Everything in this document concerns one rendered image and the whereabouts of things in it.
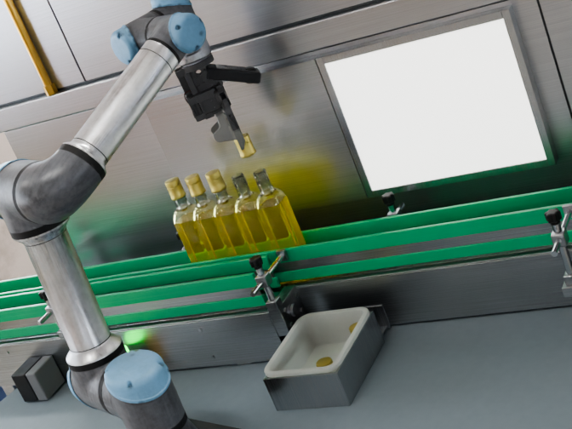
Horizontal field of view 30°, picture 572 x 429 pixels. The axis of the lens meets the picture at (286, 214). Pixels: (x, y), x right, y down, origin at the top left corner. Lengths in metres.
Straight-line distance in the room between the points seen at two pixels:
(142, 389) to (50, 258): 0.30
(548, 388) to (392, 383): 0.33
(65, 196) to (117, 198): 0.84
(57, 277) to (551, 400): 0.93
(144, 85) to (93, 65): 0.62
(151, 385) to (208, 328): 0.42
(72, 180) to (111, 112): 0.15
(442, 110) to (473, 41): 0.17
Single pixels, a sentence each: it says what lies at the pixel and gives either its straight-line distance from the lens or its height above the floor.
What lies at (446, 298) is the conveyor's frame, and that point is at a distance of 2.25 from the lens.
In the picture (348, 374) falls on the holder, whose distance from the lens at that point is 2.13.
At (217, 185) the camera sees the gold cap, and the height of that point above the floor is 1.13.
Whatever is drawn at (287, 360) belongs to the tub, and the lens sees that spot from 2.23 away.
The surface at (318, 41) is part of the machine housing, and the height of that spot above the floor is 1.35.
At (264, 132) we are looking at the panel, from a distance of 2.42.
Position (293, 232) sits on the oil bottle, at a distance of 2.35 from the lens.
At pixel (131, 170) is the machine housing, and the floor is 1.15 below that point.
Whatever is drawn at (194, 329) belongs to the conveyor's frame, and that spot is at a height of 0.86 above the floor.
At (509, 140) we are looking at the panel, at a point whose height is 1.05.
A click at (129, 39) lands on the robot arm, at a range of 2.14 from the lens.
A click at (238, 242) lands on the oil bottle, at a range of 2.40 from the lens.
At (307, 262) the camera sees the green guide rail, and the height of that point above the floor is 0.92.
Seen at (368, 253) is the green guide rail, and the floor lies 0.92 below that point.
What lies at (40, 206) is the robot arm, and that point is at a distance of 1.94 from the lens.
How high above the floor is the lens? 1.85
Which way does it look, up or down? 20 degrees down
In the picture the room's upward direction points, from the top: 22 degrees counter-clockwise
